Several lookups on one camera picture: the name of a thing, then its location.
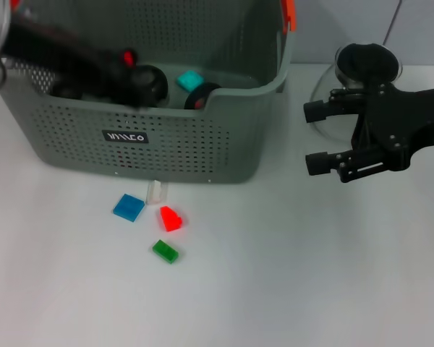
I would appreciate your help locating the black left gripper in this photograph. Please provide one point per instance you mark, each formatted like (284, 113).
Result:
(65, 54)

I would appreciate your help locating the glass teacup with black holder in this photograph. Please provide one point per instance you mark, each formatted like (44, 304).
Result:
(152, 83)
(199, 94)

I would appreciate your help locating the clear white building brick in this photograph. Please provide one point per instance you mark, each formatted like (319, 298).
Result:
(155, 193)

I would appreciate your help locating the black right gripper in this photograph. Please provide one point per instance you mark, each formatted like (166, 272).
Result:
(394, 119)

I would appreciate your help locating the teal square plate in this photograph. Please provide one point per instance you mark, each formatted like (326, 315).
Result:
(190, 80)

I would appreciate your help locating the glass teapot with black lid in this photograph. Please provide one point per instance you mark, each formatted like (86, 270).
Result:
(369, 61)

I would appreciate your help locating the grey-green perforated storage bin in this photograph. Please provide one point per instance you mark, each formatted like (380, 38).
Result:
(166, 152)

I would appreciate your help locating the green rectangular building brick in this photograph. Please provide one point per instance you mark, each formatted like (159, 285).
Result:
(165, 252)

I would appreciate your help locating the blue building brick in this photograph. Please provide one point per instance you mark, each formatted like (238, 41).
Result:
(128, 207)

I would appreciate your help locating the large bright red brick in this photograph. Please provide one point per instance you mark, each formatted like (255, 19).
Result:
(170, 218)

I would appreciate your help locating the small black clay teacup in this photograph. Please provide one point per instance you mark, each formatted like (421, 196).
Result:
(67, 92)

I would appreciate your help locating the small bright red brick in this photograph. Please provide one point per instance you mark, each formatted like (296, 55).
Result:
(199, 103)
(127, 58)

